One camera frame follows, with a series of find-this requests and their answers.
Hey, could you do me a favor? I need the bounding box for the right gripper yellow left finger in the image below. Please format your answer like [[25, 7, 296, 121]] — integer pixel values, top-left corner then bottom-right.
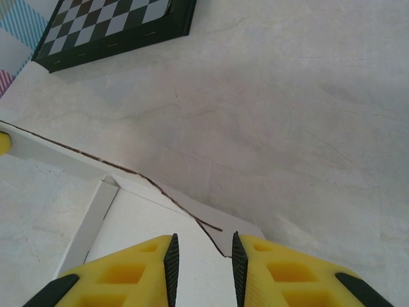
[[22, 233, 180, 307]]

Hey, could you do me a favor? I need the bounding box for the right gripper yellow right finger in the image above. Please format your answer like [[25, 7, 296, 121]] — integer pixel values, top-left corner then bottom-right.
[[231, 232, 396, 307]]

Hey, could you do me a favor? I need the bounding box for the white paper box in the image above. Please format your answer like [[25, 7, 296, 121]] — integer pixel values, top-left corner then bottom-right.
[[0, 120, 266, 307]]

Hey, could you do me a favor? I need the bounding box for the black grey chessboard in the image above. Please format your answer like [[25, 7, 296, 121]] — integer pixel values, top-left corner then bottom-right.
[[30, 0, 198, 74]]

